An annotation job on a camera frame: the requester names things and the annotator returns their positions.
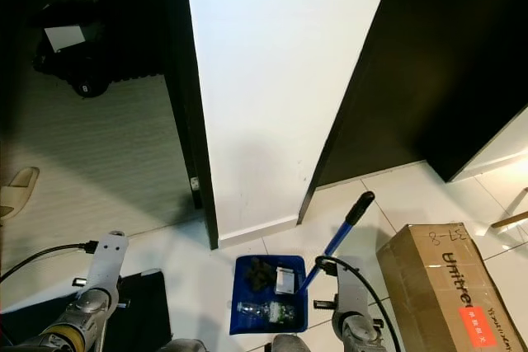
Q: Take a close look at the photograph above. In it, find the blue long handled dustpan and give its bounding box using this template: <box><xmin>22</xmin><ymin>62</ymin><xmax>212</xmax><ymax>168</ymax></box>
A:
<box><xmin>229</xmin><ymin>190</ymin><xmax>376</xmax><ymax>336</ymax></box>

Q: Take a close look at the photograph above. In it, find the black floor mat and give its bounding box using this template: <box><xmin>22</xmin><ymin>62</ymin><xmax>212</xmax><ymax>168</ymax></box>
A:
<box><xmin>0</xmin><ymin>268</ymin><xmax>172</xmax><ymax>352</ymax></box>

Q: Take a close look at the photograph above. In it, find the beige slipper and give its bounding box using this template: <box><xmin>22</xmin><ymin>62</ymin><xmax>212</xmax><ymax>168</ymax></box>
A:
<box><xmin>0</xmin><ymin>166</ymin><xmax>41</xmax><ymax>221</ymax></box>

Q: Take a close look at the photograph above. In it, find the black wheeled base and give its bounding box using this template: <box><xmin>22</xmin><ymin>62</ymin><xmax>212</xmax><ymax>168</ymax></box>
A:
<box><xmin>31</xmin><ymin>2</ymin><xmax>125</xmax><ymax>100</ymax></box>

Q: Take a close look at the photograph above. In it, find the white paper sheet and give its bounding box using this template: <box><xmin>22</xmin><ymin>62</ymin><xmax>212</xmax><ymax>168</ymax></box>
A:
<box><xmin>45</xmin><ymin>26</ymin><xmax>87</xmax><ymax>54</ymax></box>

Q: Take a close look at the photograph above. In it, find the grey robot left leg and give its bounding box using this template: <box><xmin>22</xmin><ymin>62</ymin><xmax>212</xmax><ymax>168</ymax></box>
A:
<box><xmin>169</xmin><ymin>337</ymin><xmax>207</xmax><ymax>352</ymax></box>

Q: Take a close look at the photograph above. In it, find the grey robot leg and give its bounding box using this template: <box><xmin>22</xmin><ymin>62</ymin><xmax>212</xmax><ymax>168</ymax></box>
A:
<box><xmin>268</xmin><ymin>334</ymin><xmax>310</xmax><ymax>352</ymax></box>
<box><xmin>169</xmin><ymin>337</ymin><xmax>207</xmax><ymax>352</ymax></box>

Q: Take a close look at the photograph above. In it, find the black crumpled wad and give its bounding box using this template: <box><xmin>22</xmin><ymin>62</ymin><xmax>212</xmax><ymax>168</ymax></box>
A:
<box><xmin>244</xmin><ymin>258</ymin><xmax>275</xmax><ymax>293</ymax></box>

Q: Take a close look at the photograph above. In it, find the small white carton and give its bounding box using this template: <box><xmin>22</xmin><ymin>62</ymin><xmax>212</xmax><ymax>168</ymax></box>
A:
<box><xmin>276</xmin><ymin>267</ymin><xmax>297</xmax><ymax>296</ymax></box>

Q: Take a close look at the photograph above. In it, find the clear plastic bottle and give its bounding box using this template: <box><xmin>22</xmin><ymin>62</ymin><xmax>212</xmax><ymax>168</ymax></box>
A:
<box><xmin>236</xmin><ymin>301</ymin><xmax>298</xmax><ymax>326</ymax></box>

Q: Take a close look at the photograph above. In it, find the grey robot right leg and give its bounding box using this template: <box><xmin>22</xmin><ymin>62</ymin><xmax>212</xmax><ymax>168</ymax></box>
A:
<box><xmin>268</xmin><ymin>334</ymin><xmax>310</xmax><ymax>352</ymax></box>

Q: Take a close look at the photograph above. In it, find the black door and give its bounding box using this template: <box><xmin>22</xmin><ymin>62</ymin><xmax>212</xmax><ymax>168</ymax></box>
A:
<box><xmin>297</xmin><ymin>0</ymin><xmax>528</xmax><ymax>225</ymax></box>

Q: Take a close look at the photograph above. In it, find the brown cardboard box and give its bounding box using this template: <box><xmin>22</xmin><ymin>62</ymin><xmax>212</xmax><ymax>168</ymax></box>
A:
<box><xmin>376</xmin><ymin>223</ymin><xmax>528</xmax><ymax>352</ymax></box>

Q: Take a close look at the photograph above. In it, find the light wooden stick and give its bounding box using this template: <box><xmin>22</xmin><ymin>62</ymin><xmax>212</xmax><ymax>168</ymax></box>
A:
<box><xmin>491</xmin><ymin>210</ymin><xmax>528</xmax><ymax>229</ymax></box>

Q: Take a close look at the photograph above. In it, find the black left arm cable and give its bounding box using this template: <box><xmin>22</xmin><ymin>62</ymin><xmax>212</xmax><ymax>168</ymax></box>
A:
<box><xmin>0</xmin><ymin>240</ymin><xmax>101</xmax><ymax>287</ymax></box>

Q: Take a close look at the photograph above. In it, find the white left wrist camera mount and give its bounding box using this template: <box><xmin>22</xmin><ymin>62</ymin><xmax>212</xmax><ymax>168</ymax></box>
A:
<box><xmin>91</xmin><ymin>232</ymin><xmax>130</xmax><ymax>295</ymax></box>

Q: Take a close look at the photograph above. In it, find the black door frame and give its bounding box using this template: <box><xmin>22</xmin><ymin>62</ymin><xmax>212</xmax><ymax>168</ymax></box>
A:
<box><xmin>158</xmin><ymin>0</ymin><xmax>220</xmax><ymax>251</ymax></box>

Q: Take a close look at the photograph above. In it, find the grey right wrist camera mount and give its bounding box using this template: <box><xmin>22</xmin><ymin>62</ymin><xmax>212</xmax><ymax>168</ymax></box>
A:
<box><xmin>334</xmin><ymin>260</ymin><xmax>374</xmax><ymax>320</ymax></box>

